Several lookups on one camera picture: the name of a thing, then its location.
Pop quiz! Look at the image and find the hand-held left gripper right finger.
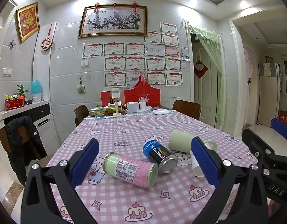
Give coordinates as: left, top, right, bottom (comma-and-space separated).
191, 136, 268, 224

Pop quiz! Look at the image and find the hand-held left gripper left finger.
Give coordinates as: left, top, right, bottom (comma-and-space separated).
20, 138, 100, 224

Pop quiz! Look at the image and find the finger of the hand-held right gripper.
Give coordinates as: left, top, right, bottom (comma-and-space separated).
241, 129, 275, 168
270, 118, 287, 142

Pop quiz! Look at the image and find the white paper cup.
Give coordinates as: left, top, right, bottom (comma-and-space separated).
190, 149, 207, 177

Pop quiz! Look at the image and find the white cup with green rim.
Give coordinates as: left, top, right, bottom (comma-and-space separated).
202, 139, 219, 154

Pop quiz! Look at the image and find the pale green cup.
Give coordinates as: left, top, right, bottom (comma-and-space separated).
167, 131, 196, 154

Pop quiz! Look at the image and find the pink and green labelled cup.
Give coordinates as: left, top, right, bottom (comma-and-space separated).
103, 152, 159, 189

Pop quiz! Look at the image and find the white cup with straw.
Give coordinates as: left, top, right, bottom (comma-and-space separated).
138, 93, 149, 110

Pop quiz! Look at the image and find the white refrigerator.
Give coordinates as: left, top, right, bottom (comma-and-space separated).
257, 63, 283, 125

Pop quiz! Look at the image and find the blue and black can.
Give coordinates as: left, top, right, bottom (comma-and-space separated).
143, 139, 179, 175

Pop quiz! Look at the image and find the brown wooden chair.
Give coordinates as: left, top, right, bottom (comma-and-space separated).
74, 105, 90, 127
0, 124, 54, 169
172, 99, 202, 120

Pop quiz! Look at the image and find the pink checked tablecloth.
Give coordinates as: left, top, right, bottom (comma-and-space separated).
47, 110, 259, 224

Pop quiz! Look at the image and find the green gift box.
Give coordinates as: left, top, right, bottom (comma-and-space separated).
104, 105, 123, 116

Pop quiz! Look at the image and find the white kitchen cabinet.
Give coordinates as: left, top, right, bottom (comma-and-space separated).
0, 100, 52, 150

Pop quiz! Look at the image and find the white door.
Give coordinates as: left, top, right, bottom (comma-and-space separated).
192, 34, 224, 129

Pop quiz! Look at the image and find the small red paper bag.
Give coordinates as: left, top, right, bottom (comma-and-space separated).
101, 91, 111, 107

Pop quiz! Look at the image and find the white tissue pack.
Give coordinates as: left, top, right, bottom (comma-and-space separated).
153, 108, 174, 115

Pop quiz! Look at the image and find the black padded jacket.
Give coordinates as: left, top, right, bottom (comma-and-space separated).
5, 116, 48, 187

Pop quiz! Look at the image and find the pink curtain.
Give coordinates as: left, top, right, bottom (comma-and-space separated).
243, 44, 255, 85

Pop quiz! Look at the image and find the white desk stand lamp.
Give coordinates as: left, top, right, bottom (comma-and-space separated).
111, 88, 123, 117

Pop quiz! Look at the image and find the white square box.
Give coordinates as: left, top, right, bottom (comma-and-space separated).
126, 102, 139, 114

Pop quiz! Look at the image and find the hanging white brush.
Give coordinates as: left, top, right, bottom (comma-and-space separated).
77, 77, 85, 95

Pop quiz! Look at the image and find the green sheer curtain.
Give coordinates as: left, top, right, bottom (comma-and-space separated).
188, 24, 227, 129

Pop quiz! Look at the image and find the clear plastic wrapper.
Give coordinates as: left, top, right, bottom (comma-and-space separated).
138, 107, 156, 115

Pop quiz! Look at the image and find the blue and white humidifier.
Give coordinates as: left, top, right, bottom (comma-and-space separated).
31, 80, 44, 103

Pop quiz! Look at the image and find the red gift bag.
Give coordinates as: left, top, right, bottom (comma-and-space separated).
124, 76, 161, 108

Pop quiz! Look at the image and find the red diamond door decoration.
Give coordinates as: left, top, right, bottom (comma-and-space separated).
194, 60, 209, 79

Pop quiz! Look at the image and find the red tray with items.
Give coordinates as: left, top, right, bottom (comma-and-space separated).
5, 98, 27, 111

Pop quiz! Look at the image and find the small potted plant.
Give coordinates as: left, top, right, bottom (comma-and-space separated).
16, 85, 30, 99

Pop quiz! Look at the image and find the round red hanging ornament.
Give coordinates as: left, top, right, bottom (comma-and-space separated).
40, 23, 53, 51

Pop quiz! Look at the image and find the framed blossom painting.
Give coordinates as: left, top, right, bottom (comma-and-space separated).
78, 4, 149, 39

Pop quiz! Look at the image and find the red and gold framed picture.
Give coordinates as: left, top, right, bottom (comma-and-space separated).
16, 2, 40, 43

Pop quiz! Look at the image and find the wall of award certificates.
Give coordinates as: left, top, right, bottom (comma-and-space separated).
82, 22, 184, 87

